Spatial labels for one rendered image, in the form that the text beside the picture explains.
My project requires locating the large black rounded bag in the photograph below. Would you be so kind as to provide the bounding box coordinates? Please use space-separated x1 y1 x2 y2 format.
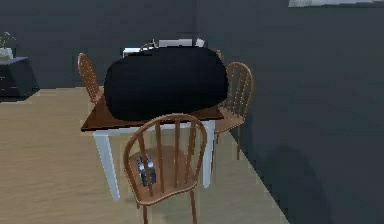
103 46 230 122

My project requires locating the brown wooden spindle chair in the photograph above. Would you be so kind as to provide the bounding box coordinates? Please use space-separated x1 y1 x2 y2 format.
210 61 255 174
123 113 208 224
77 52 105 106

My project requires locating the white flat box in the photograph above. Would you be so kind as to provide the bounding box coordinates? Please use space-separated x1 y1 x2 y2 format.
158 38 194 48

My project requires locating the small silver black toaster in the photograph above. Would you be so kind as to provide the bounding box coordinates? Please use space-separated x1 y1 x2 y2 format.
136 153 157 188

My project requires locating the brown table with white legs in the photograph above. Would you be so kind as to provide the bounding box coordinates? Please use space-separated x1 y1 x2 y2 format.
80 87 225 202

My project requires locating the white framed window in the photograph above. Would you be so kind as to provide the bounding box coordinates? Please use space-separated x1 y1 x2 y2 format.
288 0 384 8

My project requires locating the dark grey chest of drawers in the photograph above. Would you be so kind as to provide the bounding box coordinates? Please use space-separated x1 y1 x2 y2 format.
0 56 40 98

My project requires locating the green plant in white pot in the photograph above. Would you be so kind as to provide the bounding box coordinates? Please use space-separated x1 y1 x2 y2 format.
0 31 17 62

